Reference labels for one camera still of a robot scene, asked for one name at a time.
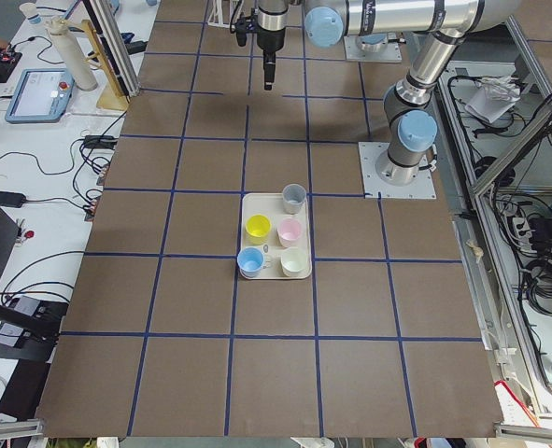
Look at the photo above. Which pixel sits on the pink ikea cup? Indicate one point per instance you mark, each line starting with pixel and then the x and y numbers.
pixel 289 232

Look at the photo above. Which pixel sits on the aluminium frame post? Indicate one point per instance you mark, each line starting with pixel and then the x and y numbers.
pixel 107 30

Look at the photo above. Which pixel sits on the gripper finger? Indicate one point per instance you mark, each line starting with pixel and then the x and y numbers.
pixel 269 69

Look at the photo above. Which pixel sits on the wooden mug tree stand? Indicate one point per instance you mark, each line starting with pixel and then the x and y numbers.
pixel 112 96

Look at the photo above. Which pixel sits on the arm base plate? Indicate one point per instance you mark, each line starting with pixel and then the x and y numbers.
pixel 382 179
pixel 378 48

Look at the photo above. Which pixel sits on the white wire cup rack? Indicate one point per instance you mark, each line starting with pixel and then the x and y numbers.
pixel 220 13

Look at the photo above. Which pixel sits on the grey ikea cup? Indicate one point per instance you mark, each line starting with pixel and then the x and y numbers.
pixel 294 198

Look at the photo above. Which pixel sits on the cream cup tray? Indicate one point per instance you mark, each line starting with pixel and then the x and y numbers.
pixel 271 205

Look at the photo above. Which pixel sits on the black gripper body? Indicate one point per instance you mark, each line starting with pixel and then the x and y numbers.
pixel 269 41

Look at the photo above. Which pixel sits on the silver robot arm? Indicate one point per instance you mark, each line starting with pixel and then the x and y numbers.
pixel 446 24

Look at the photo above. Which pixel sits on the blue teach pendant tablet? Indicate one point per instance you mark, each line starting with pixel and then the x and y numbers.
pixel 42 96

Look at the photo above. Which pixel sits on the white cylindrical tube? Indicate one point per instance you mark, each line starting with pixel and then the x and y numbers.
pixel 71 53

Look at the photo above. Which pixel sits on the blue ikea cup on tray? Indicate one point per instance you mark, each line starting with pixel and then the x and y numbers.
pixel 250 261

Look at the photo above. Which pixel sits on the black power adapter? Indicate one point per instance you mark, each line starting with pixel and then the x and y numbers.
pixel 12 199

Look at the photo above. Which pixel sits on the cream ikea cup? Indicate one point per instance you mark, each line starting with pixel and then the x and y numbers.
pixel 293 261

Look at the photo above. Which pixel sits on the yellow ikea cup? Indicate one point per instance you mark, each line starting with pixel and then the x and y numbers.
pixel 257 228

